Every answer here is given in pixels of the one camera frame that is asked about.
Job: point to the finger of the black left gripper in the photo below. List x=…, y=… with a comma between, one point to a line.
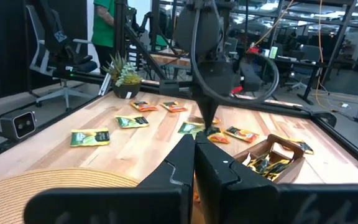
x=204, y=107
x=213, y=109

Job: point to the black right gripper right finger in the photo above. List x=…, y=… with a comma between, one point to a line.
x=244, y=205

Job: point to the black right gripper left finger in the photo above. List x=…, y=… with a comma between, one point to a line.
x=135, y=205

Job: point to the green yellow tea packet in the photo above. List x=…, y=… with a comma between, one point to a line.
x=191, y=127
x=277, y=170
x=258, y=165
x=131, y=121
x=89, y=138

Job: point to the white Tazo tea packet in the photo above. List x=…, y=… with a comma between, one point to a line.
x=246, y=159

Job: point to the wooden compartment tea box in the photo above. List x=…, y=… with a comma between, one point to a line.
x=292, y=174

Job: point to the black desk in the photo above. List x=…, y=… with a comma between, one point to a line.
x=291, y=60

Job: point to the round woven straw placemat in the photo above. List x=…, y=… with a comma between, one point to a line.
x=57, y=180

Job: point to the potted succulent plant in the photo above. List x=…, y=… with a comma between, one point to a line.
x=124, y=77

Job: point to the person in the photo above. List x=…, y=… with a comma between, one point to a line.
x=102, y=28

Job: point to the white black office chair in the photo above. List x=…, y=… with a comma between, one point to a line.
x=82, y=64

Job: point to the grey table-level camera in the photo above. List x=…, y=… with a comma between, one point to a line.
x=19, y=124

